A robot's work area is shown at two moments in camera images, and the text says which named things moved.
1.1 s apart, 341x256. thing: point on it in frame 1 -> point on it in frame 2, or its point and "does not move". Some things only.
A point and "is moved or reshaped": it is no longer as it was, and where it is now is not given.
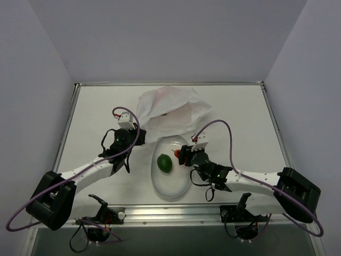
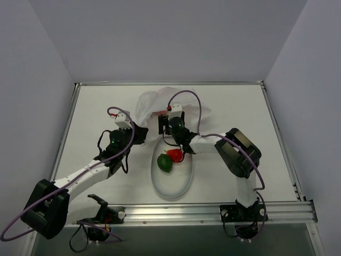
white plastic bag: (167, 111) does not move
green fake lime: (164, 162) does not move
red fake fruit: (176, 152) is moved or reshaped
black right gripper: (184, 155) -> (162, 124)
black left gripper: (140, 136) does not move
